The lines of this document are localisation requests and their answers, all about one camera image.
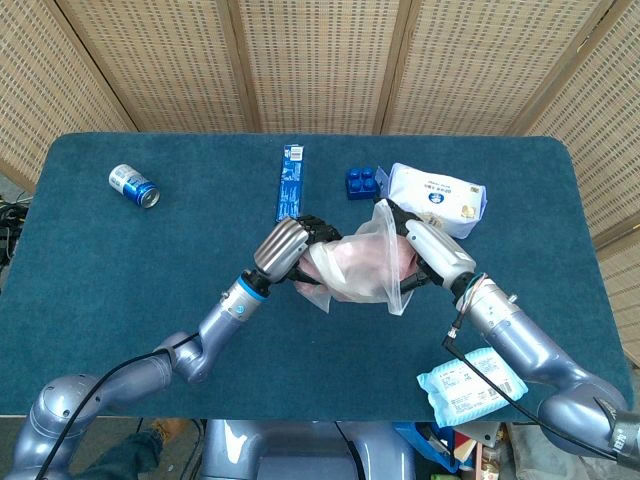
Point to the dark blue table mat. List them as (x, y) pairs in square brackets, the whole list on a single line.
[(150, 275)]

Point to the blue plastic bin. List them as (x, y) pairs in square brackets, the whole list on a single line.
[(425, 447)]

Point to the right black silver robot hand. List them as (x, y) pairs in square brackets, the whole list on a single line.
[(440, 255)]

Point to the blue jeans leg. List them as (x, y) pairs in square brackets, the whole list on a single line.
[(125, 457)]

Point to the grey-blue robot torso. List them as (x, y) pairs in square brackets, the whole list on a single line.
[(300, 450)]

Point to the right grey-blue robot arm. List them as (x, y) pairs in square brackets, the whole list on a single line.
[(515, 330)]

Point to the long blue toothpaste box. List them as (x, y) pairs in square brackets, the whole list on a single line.
[(291, 185)]

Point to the wicker folding screen panel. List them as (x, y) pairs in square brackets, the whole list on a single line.
[(475, 65), (320, 65), (600, 125), (40, 75), (165, 65)]

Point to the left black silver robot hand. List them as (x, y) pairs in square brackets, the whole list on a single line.
[(280, 247)]

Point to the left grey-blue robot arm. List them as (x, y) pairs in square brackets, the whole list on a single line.
[(220, 325)]

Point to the light blue wet wipes pack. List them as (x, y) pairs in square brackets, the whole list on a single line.
[(460, 395)]

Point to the blue toy building block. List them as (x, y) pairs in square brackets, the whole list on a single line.
[(361, 184)]

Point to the white food package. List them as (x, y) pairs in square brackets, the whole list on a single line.
[(435, 192)]

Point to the translucent white zip bag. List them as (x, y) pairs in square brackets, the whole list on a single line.
[(360, 270)]

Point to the brown boot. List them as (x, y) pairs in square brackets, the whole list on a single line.
[(172, 429)]

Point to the blue white drink can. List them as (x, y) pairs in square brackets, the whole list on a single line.
[(131, 184)]

